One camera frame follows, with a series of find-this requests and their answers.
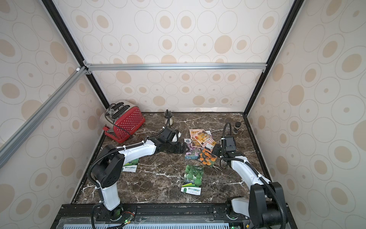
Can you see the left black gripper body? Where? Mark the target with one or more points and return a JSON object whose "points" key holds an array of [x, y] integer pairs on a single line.
{"points": [[175, 148]]}

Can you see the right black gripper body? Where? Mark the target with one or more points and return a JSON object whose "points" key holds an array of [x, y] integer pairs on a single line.
{"points": [[217, 151]]}

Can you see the orange marigold seed packet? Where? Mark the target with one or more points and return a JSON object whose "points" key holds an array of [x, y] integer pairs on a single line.
{"points": [[207, 158]]}

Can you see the pink illustrated sunflower seed packet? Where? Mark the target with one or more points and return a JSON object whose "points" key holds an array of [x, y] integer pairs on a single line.
{"points": [[197, 135]]}

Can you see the pink cosmos flower seed packet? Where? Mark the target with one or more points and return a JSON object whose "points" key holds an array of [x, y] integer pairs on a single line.
{"points": [[193, 152]]}

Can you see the green fruit seed packet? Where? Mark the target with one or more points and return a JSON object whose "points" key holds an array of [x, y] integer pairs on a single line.
{"points": [[131, 166], [193, 180]]}

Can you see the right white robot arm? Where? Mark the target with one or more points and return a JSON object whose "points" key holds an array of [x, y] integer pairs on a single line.
{"points": [[266, 205]]}

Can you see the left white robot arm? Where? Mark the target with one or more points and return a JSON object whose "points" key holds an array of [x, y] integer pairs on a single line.
{"points": [[106, 170]]}

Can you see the dark spice bottle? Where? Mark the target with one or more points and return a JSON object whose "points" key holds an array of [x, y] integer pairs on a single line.
{"points": [[236, 128]]}

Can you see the small glass jar black lid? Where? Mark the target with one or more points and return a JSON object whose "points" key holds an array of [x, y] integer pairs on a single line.
{"points": [[169, 118]]}

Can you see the red polka dot toaster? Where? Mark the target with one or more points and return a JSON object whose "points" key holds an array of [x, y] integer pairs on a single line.
{"points": [[121, 120]]}

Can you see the horizontal aluminium rail back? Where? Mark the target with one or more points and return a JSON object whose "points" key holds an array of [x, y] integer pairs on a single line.
{"points": [[170, 67]]}

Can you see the aluminium rail left side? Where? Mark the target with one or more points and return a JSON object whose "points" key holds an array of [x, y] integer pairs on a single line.
{"points": [[18, 138]]}

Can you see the black base frame front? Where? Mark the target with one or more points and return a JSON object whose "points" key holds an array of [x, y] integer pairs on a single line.
{"points": [[151, 216]]}

